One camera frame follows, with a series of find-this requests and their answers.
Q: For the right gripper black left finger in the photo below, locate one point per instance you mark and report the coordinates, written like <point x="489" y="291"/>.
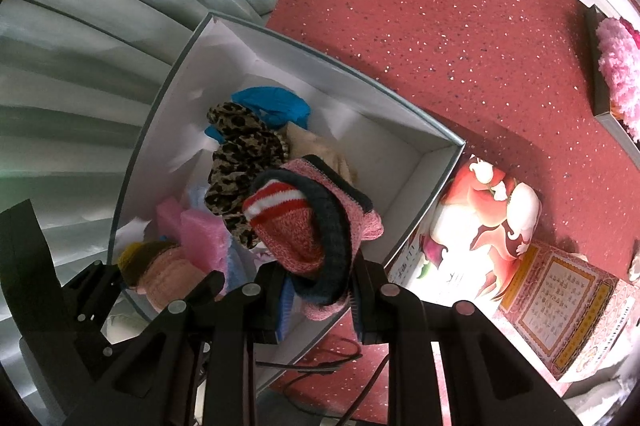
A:
<point x="202" y="340"/>

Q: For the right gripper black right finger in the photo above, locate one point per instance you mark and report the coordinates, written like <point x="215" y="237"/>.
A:
<point x="447" y="362"/>

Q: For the pink knitted sock roll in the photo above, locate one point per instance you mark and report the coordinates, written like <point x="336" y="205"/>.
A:
<point x="160" y="271"/>

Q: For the pink sponge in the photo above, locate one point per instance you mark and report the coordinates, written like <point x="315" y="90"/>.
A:
<point x="202" y="236"/>

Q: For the pink black knit sock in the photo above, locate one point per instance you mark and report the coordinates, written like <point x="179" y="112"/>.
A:
<point x="313" y="222"/>

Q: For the leopard print scarf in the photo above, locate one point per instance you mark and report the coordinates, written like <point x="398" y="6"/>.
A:
<point x="250" y="148"/>

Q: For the beige cloth pouch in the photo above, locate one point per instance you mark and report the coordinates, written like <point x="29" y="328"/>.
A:
<point x="302" y="142"/>

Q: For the pink yellow carton box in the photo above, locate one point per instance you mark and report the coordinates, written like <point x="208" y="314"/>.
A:
<point x="568" y="311"/>

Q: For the floral tissue pack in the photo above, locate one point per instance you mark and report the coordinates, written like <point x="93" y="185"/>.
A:
<point x="470" y="244"/>

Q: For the grey tray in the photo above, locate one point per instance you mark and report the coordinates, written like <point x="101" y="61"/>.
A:
<point x="600" y="94"/>

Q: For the pink fluffy pompom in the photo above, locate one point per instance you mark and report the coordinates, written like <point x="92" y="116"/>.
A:
<point x="618" y="42"/>

